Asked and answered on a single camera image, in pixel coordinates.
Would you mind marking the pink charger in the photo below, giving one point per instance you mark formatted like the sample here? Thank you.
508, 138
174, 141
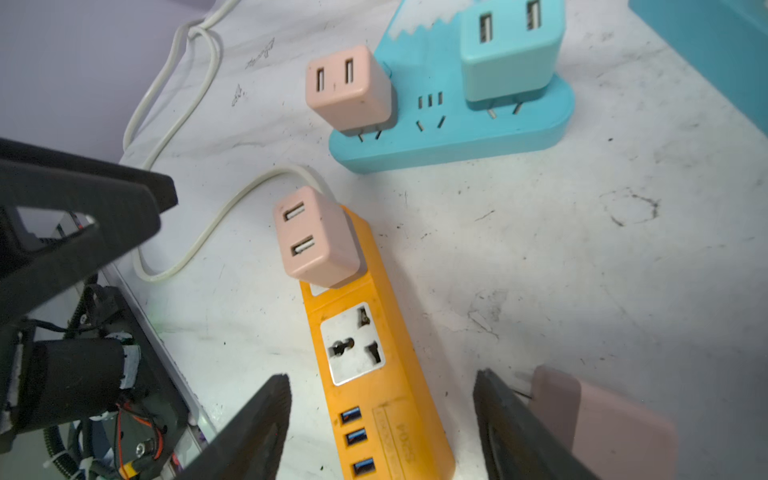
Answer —
316, 239
615, 438
351, 91

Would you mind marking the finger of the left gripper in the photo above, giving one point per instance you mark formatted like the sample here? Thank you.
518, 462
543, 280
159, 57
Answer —
115, 209

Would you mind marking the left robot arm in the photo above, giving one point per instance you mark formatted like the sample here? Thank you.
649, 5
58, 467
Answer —
77, 362

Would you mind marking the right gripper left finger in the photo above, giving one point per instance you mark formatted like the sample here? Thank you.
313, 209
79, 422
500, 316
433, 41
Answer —
252, 443

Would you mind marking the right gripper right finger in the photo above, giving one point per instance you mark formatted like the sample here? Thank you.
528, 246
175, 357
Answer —
515, 444

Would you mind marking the teal mountain-shaped power strip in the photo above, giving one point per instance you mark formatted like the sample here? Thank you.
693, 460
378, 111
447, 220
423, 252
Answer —
435, 123

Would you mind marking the teal long power strip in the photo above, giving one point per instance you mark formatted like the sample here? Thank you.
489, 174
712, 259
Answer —
725, 41

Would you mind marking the pink charger on mountain strip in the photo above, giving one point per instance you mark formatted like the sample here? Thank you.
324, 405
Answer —
351, 91

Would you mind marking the orange power strip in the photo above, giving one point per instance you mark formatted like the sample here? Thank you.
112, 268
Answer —
384, 420

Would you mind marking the mint charger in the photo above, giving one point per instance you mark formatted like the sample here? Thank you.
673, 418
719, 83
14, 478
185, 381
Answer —
509, 47

